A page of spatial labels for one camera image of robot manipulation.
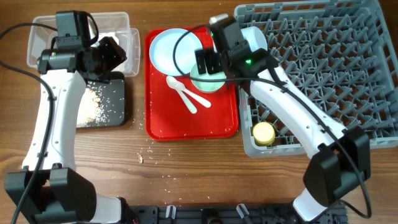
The red plastic tray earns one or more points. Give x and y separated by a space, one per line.
167 117

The food scrap on table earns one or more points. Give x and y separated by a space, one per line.
140 159

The white plastic spoon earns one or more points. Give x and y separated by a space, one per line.
190 106

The clear plastic waste bin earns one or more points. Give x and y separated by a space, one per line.
111 24

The grey dishwasher rack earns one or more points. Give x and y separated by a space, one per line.
339 54

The yellow plastic cup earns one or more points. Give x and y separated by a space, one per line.
263 133

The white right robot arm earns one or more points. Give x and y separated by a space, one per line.
339 157

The white plastic fork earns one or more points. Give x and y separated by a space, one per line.
177 85

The light blue small bowl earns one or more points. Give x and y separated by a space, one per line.
255 38

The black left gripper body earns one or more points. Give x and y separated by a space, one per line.
106 56

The rice and food scraps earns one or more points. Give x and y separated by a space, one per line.
91 110

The light blue plate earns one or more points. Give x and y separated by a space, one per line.
162 47

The mint green bowl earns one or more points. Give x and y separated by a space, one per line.
207 87

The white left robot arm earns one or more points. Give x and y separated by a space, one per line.
48 189

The black waste tray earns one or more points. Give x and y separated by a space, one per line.
114 99

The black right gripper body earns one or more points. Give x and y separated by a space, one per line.
224 59

